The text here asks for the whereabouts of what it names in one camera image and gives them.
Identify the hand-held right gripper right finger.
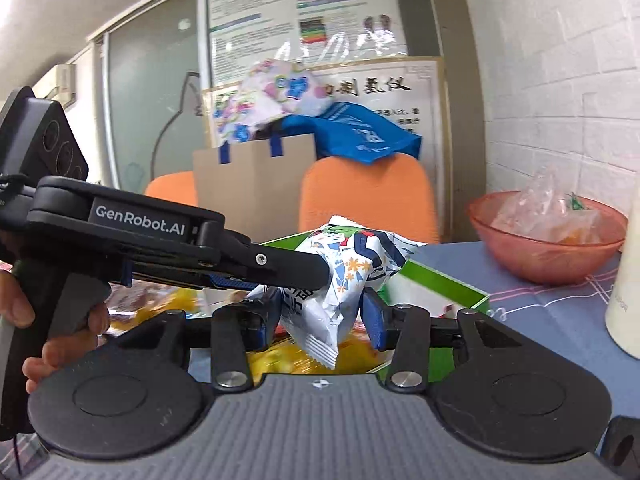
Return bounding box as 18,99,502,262
362,289,546,395

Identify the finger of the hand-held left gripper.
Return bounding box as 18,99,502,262
197,230,333,293

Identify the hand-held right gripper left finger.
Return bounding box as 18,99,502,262
107,287,283,395

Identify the yellow chip packet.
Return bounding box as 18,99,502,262
247,327,396,376

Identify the white patterned snack packet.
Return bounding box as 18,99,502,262
277,215,428,372

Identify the green cardboard box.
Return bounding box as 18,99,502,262
200,230,493,386

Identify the person's left hand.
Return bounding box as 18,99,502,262
0,269,112,396

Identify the brown paper bag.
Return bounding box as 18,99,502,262
192,133,317,243

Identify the orange chair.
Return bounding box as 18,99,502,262
144,170,198,207
298,155,441,246

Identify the white air conditioner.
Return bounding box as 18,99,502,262
42,63,78,106

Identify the blue fabric bag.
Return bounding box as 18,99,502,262
280,101,422,166

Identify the floral cloth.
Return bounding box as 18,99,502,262
210,58,333,143

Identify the blue tablecloth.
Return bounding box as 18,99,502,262
410,240,640,461

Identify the peach plastic bowl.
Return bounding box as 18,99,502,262
467,190,628,286

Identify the clear plastic bag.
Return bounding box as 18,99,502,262
492,167,616,246

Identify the framed white poster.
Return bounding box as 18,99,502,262
200,56,447,241

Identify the white thermos jug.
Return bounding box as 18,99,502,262
604,220,640,361

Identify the wall poster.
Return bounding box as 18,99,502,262
198,0,408,88

